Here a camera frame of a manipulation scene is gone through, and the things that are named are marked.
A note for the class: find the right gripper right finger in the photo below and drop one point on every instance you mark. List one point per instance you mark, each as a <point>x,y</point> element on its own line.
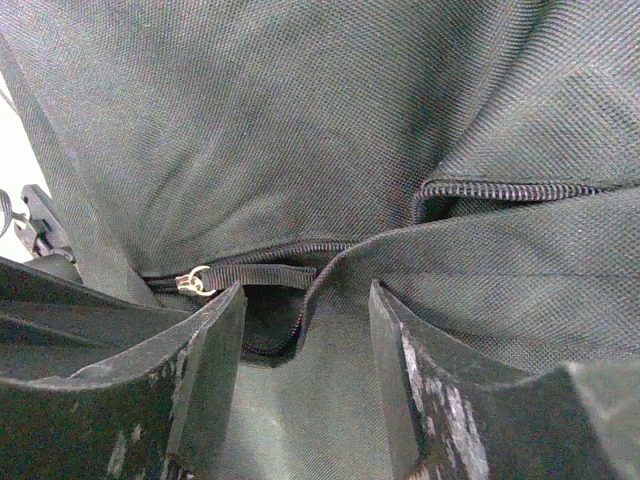
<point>453,413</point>

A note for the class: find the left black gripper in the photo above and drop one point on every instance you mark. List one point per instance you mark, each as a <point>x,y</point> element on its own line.
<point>50,324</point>

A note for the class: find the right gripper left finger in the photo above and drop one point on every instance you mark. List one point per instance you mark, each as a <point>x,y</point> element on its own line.
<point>158,410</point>

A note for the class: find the black student backpack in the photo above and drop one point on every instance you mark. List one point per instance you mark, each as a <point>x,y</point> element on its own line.
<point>478,159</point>

